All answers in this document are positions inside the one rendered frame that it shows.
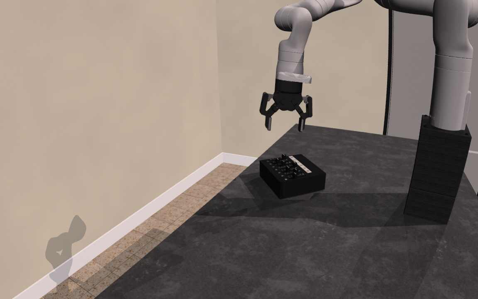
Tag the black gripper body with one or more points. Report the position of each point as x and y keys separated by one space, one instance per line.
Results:
x=288 y=90

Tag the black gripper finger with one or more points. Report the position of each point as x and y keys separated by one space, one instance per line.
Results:
x=308 y=101
x=274 y=108

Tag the black lighting desk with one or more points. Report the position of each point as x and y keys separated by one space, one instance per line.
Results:
x=294 y=175

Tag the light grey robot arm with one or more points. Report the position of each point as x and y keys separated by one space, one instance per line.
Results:
x=453 y=52

